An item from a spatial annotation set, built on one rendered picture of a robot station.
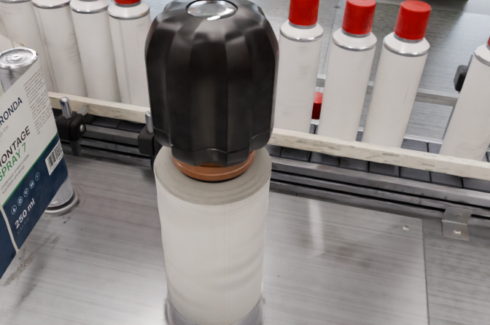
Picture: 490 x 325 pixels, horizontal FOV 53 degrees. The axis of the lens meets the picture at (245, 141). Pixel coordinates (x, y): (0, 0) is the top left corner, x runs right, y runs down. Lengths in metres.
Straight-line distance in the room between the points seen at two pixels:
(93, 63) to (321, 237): 0.37
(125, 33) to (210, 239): 0.35
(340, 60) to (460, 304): 0.30
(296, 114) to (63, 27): 0.32
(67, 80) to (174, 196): 0.42
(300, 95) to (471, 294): 0.30
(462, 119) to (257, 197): 0.36
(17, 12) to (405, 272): 0.56
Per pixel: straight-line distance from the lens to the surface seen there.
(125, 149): 0.71
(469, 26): 1.23
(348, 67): 0.58
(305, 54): 0.59
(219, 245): 0.36
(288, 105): 0.63
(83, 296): 0.52
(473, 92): 0.62
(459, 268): 0.65
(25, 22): 0.72
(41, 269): 0.55
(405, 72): 0.59
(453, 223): 0.69
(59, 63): 0.72
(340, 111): 0.62
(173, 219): 0.36
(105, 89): 0.71
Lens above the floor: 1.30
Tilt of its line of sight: 38 degrees down
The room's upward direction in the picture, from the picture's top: 2 degrees clockwise
